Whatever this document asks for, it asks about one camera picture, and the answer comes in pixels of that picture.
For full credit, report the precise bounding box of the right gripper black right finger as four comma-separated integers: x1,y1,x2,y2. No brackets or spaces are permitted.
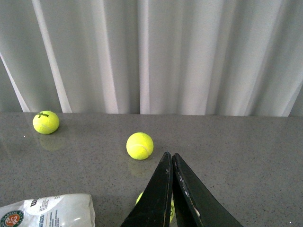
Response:
172,153,242,227

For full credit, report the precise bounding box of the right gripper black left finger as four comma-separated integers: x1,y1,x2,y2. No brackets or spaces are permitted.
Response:
121,152,173,227

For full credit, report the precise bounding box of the clear Wilson tennis can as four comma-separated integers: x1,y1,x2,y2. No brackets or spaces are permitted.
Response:
0,193,96,227

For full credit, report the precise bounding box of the tennis ball under gripper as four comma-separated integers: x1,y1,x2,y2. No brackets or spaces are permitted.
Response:
135,192,175,223

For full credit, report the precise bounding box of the right edge tennis ball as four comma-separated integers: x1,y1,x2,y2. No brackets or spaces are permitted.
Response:
126,132,154,160

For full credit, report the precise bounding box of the far Wilson tennis ball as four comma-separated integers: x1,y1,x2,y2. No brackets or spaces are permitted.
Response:
32,111,60,134

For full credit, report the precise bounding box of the white pleated curtain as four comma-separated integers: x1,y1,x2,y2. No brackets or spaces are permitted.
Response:
0,0,303,117

